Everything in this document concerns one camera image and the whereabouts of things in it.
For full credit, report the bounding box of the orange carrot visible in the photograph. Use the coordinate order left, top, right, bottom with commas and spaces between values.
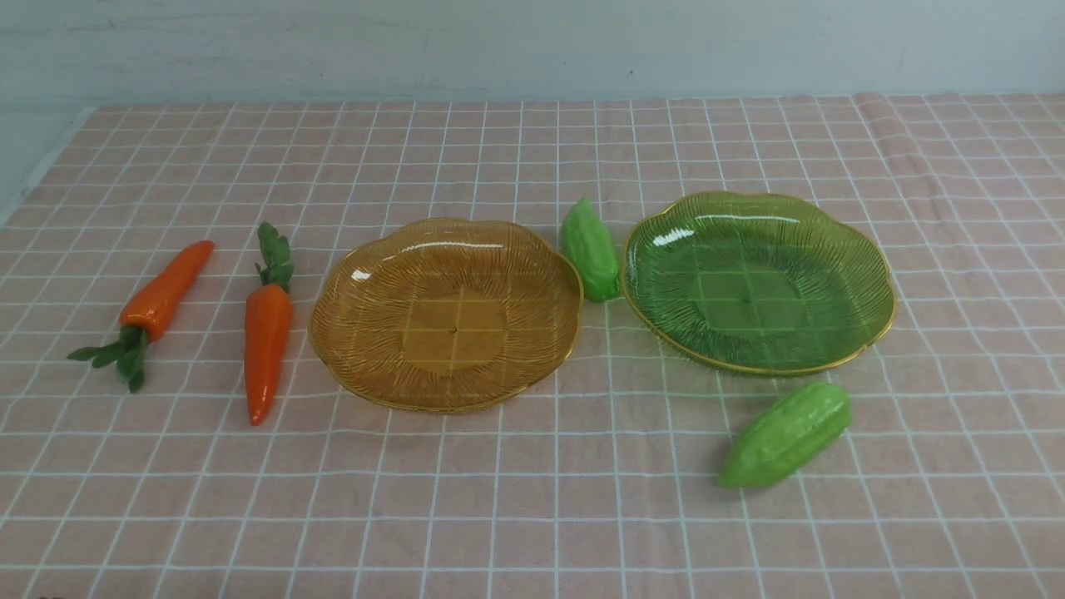
66, 240, 215, 392
243, 221, 295, 426

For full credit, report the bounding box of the green glass plate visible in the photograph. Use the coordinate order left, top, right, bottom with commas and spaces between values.
620, 192, 898, 378

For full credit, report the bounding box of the green bitter gourd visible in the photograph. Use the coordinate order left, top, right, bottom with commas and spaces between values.
559, 197, 622, 303
716, 382, 853, 488

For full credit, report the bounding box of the amber glass plate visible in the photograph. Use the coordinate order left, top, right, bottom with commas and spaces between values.
307, 218, 585, 412

